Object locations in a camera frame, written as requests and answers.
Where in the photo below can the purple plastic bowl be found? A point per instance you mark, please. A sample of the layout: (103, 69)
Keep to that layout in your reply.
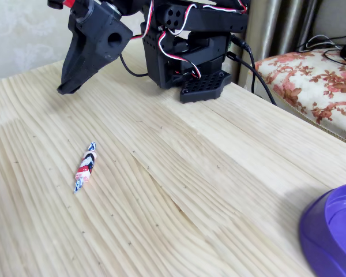
(328, 236)

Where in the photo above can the floral upholstered cushion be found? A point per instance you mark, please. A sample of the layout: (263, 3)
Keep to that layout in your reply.
(305, 83)

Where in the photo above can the black robot arm with base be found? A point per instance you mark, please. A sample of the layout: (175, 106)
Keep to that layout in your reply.
(207, 20)

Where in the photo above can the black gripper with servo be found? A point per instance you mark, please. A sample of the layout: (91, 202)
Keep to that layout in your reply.
(99, 43)

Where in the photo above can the red white blue candy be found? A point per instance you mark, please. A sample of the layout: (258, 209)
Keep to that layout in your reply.
(86, 167)

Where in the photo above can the brown-grey curtain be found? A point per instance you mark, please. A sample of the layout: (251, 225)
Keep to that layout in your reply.
(271, 26)

